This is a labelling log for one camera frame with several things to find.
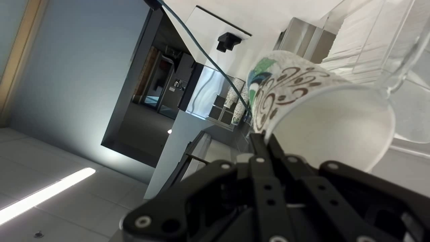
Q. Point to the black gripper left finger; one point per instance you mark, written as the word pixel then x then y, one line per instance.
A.
pixel 202 201

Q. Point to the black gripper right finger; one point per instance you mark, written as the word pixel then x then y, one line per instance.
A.
pixel 350 205

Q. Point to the patterned paper cup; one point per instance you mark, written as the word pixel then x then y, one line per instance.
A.
pixel 331 125

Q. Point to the black power plug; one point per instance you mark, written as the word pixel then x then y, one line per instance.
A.
pixel 229 41

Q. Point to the clear plastic box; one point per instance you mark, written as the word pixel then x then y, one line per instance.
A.
pixel 381 44

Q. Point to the steel napkin holder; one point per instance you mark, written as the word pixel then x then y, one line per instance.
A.
pixel 304 37

